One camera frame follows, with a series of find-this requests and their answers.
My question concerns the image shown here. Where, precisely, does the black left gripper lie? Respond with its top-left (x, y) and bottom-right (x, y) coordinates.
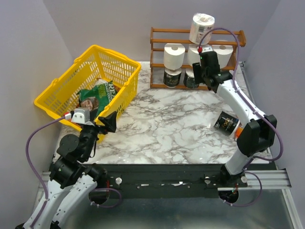
top-left (80, 108), bottom-right (117, 161)

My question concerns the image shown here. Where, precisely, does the black roll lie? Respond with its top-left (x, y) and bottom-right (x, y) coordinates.
top-left (213, 111), bottom-right (241, 136)
top-left (183, 69), bottom-right (199, 89)
top-left (163, 68), bottom-right (182, 88)

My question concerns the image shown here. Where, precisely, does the white paper roll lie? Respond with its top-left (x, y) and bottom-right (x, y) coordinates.
top-left (212, 45), bottom-right (234, 69)
top-left (187, 44), bottom-right (200, 67)
top-left (163, 43), bottom-right (185, 70)

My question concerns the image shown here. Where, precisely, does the plastic pinkish paper roll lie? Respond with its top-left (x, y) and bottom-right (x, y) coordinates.
top-left (189, 13), bottom-right (215, 44)

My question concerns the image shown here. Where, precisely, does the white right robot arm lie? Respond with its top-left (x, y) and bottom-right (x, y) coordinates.
top-left (193, 51), bottom-right (277, 187)

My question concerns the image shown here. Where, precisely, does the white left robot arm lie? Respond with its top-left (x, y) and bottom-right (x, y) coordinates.
top-left (16, 108), bottom-right (122, 229)

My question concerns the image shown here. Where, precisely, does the wooden two-tier shelf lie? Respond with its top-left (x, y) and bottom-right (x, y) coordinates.
top-left (150, 27), bottom-right (238, 89)

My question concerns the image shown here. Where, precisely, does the green snack bag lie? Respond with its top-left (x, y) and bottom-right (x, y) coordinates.
top-left (77, 79), bottom-right (120, 121)

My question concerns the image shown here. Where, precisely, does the yellow plastic shopping basket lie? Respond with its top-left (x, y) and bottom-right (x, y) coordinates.
top-left (33, 44), bottom-right (142, 144)

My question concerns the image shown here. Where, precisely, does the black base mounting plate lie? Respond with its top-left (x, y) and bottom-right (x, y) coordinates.
top-left (78, 163), bottom-right (277, 200)

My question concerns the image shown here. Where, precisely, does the orange snack packet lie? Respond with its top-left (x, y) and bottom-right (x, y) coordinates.
top-left (234, 126), bottom-right (244, 141)

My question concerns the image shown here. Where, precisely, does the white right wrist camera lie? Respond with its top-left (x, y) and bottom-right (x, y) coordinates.
top-left (197, 45), bottom-right (213, 54)

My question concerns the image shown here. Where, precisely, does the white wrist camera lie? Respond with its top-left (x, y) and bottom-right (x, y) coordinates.
top-left (64, 108), bottom-right (92, 125)
top-left (197, 45), bottom-right (213, 54)

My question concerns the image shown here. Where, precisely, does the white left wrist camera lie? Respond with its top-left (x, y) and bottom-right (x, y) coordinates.
top-left (64, 108), bottom-right (92, 125)

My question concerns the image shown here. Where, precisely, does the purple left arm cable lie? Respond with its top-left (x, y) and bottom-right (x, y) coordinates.
top-left (25, 116), bottom-right (66, 206)

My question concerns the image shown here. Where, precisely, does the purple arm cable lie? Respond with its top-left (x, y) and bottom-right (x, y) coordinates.
top-left (25, 116), bottom-right (66, 206)
top-left (197, 27), bottom-right (285, 163)

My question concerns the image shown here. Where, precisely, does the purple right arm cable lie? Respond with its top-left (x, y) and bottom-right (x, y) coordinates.
top-left (197, 27), bottom-right (285, 163)

